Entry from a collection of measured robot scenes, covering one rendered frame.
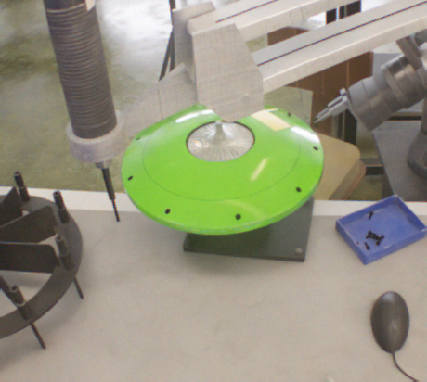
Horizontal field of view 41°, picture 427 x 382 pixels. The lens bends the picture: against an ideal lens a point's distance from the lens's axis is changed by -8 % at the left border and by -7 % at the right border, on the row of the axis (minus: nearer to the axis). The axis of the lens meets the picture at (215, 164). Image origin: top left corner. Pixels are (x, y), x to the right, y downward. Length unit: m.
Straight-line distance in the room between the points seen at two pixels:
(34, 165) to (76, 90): 2.42
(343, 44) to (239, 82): 0.10
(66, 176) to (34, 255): 1.83
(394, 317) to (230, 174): 0.32
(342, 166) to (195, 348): 0.87
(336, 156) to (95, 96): 1.24
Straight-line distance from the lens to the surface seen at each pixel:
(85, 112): 0.47
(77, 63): 0.45
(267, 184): 0.86
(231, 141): 0.92
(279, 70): 0.51
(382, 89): 0.87
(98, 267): 1.01
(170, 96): 0.50
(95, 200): 1.13
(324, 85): 1.74
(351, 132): 2.26
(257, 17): 0.48
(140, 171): 0.92
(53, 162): 2.85
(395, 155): 1.30
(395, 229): 1.03
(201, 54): 0.46
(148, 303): 0.94
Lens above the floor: 1.64
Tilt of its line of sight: 39 degrees down
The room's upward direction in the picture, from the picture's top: 6 degrees counter-clockwise
